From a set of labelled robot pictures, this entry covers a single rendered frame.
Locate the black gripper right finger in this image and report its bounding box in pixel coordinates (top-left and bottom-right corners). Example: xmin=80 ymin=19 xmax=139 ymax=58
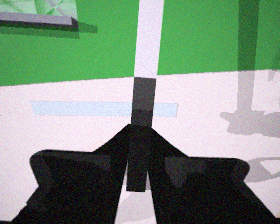
xmin=148 ymin=128 xmax=250 ymax=224

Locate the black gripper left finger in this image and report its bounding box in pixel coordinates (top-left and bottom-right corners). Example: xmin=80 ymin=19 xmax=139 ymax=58
xmin=29 ymin=123 xmax=131 ymax=224

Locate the green putting mat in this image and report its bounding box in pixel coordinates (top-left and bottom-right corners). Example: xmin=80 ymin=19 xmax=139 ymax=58
xmin=0 ymin=0 xmax=280 ymax=86

